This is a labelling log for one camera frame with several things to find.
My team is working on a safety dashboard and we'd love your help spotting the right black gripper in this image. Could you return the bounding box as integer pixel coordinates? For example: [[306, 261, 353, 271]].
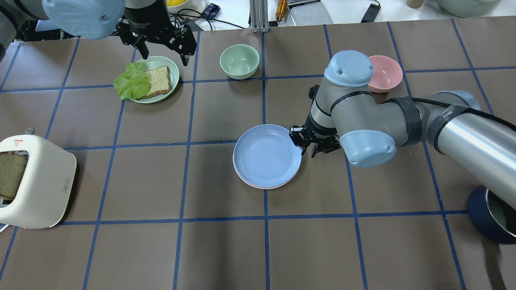
[[289, 117, 342, 157]]

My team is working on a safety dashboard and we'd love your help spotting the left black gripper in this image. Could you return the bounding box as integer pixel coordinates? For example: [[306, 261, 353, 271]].
[[116, 11, 197, 66]]

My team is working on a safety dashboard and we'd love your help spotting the blue plate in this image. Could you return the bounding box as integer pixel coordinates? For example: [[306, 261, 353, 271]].
[[232, 124, 302, 171]]

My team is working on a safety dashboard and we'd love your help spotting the pink plate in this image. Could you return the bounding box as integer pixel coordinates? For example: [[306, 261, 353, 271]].
[[235, 167, 299, 190]]

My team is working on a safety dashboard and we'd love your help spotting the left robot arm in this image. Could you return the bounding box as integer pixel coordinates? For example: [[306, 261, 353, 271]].
[[0, 0, 197, 66]]

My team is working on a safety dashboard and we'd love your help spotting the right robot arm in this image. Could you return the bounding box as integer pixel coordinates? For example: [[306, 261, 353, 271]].
[[289, 50, 516, 207]]

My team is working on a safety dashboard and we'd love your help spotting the green plate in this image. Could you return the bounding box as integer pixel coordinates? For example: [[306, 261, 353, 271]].
[[134, 56, 179, 104]]

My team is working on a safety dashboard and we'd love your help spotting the bread slice on plate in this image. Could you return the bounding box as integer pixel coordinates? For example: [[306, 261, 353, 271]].
[[142, 65, 172, 99]]

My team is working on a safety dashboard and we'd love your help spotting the black power adapter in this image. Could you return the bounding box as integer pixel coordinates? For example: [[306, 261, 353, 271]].
[[189, 18, 210, 32]]

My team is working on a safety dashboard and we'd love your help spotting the green lettuce leaf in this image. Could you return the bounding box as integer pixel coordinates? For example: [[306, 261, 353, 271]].
[[112, 62, 151, 100]]

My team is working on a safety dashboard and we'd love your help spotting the white bowl with fruit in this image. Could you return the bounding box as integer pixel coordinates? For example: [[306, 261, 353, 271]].
[[165, 0, 208, 15]]

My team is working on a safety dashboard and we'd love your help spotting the green bowl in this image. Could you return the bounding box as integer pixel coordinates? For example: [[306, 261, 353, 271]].
[[219, 44, 260, 80]]

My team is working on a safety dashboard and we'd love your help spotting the pink bowl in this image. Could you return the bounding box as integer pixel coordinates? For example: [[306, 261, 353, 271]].
[[368, 55, 402, 93]]

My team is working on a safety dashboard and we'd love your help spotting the silver kitchen scale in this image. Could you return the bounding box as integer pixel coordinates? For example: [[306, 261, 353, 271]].
[[287, 0, 333, 26]]

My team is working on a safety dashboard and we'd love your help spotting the bread slice in toaster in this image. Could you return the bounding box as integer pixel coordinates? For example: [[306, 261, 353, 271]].
[[0, 152, 27, 200]]

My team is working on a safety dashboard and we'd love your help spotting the cream toaster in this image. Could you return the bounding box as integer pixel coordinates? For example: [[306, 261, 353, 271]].
[[0, 135, 77, 229]]

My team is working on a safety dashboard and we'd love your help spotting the dark blue pot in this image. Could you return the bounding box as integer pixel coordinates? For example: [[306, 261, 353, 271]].
[[467, 186, 516, 244]]

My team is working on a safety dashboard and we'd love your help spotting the steel mixing bowl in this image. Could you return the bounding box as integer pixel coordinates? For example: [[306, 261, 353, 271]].
[[436, 0, 501, 18]]

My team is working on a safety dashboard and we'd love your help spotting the aluminium frame post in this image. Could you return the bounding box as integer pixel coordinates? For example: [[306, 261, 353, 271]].
[[249, 0, 270, 33]]

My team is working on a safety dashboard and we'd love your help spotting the orange handled tool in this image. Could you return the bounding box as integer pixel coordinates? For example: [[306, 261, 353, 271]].
[[275, 0, 287, 22]]

